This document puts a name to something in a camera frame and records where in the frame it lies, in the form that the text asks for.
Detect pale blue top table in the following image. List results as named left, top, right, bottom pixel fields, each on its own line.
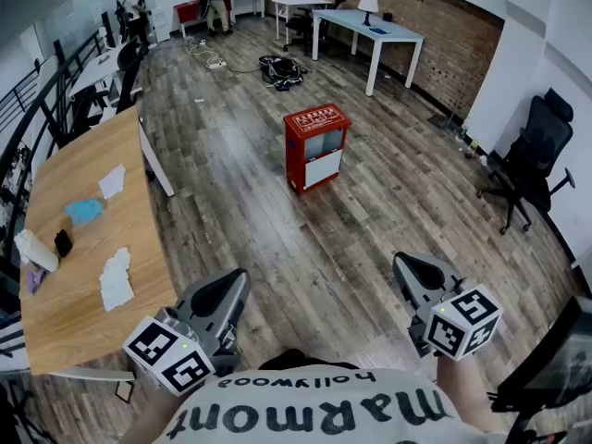
left=311, top=8, right=426, bottom=98

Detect person's black shorts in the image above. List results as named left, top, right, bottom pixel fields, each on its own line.
left=257, top=348, right=361, bottom=372

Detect purple cloth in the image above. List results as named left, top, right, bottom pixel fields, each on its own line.
left=25, top=267, right=49, bottom=296

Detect person's right forearm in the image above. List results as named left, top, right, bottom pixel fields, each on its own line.
left=434, top=352, right=508, bottom=436

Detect white standing desk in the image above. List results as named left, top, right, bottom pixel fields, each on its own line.
left=68, top=39, right=144, bottom=110

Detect red low metal box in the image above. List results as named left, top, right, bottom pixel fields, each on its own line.
left=173, top=0, right=232, bottom=31

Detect light wooden desk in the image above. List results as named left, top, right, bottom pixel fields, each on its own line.
left=18, top=105, right=179, bottom=383

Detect small white table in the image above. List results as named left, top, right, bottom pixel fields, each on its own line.
left=271, top=0, right=333, bottom=41

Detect person's left forearm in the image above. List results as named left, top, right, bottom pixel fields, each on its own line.
left=118, top=393, right=184, bottom=444

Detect black metal railing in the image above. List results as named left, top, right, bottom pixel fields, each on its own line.
left=0, top=29, right=108, bottom=267

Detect blue cloth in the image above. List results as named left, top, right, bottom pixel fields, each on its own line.
left=64, top=197, right=105, bottom=227

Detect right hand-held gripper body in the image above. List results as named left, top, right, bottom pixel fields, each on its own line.
left=406, top=277, right=504, bottom=364

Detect black cable bundle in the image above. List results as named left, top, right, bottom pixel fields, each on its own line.
left=257, top=55, right=314, bottom=93

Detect white shade table lamp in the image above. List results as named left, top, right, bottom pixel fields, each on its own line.
left=356, top=0, right=381, bottom=28

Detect red metal cabinet box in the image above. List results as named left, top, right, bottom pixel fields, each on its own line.
left=284, top=122, right=350, bottom=195

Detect small black box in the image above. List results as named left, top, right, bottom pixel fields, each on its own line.
left=54, top=228, right=75, bottom=259

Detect person's white printed shirt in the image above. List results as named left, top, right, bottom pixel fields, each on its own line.
left=164, top=365, right=510, bottom=444

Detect black mesh office chair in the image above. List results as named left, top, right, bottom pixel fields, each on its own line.
left=475, top=87, right=577, bottom=236

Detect black computer monitor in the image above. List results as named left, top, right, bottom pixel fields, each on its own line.
left=98, top=10, right=117, bottom=49

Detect black framed screen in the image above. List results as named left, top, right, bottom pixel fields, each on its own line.
left=490, top=295, right=592, bottom=414

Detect white paper roll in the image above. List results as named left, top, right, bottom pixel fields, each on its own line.
left=13, top=228, right=60, bottom=274

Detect large white crumpled paper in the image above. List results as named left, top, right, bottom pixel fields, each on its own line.
left=98, top=246, right=136, bottom=313

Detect small white crumpled paper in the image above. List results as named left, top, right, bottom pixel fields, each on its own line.
left=97, top=164, right=128, bottom=201

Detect long-handled dustpan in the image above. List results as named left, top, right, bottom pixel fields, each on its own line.
left=427, top=75, right=469, bottom=131

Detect black headrest office chair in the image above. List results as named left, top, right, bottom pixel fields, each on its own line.
left=114, top=36, right=150, bottom=116

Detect black swivel chair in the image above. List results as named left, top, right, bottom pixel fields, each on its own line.
left=282, top=0, right=348, bottom=57

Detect white power strip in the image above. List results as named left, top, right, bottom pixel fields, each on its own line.
left=187, top=34, right=228, bottom=70

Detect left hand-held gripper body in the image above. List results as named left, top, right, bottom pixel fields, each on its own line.
left=122, top=293, right=241, bottom=397

